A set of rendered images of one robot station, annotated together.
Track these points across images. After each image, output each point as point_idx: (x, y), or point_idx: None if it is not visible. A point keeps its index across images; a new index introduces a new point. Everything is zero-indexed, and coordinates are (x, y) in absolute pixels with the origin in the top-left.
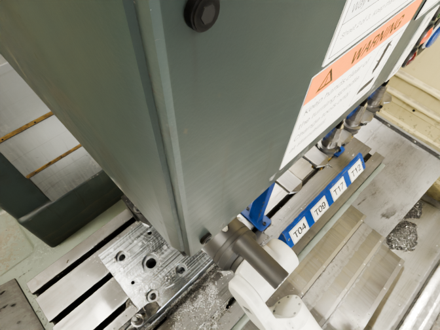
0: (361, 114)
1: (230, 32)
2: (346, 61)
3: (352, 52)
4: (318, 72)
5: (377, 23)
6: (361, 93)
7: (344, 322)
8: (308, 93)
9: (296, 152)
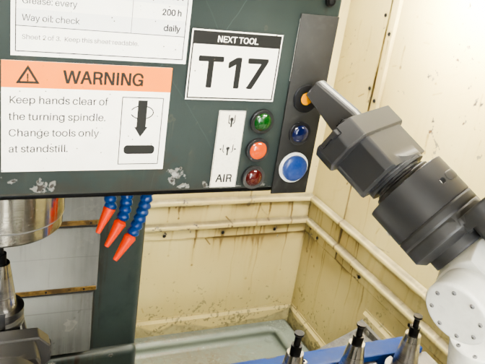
0: (354, 361)
1: None
2: (51, 72)
3: (57, 67)
4: (9, 58)
5: (82, 55)
6: (138, 160)
7: None
8: (2, 74)
9: (26, 165)
